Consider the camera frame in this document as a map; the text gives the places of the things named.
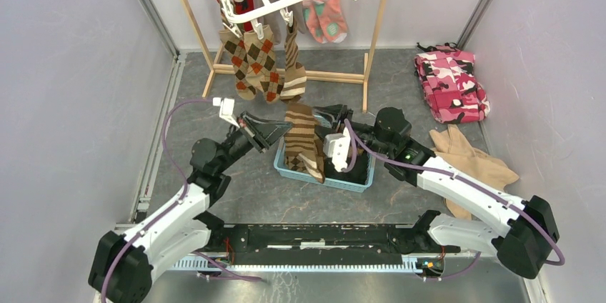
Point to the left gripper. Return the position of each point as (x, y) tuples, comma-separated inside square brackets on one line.
[(270, 130)]

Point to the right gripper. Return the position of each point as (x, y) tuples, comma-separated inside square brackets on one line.
[(336, 111)]

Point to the brown striped sock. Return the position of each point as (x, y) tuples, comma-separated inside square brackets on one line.
[(301, 139), (295, 76)]

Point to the beige argyle sock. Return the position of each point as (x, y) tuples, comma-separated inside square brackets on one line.
[(235, 48), (262, 62)]

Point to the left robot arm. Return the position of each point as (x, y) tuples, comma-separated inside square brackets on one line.
[(126, 264)]

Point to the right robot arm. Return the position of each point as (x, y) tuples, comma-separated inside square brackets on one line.
[(521, 233)]

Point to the light blue plastic basket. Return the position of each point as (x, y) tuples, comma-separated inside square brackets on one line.
[(283, 171)]

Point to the black garment in basket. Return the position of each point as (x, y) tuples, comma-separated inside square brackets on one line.
[(358, 175)]

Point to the pink patterned sock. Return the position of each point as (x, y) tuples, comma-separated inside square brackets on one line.
[(325, 21)]

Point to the pink camouflage bag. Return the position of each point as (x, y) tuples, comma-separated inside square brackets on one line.
[(447, 78)]

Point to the beige cloth on floor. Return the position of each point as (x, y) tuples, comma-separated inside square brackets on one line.
[(455, 149)]

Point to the wooden rack frame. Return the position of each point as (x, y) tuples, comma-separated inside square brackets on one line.
[(221, 64)]

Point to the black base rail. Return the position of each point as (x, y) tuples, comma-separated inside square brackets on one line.
[(321, 244)]

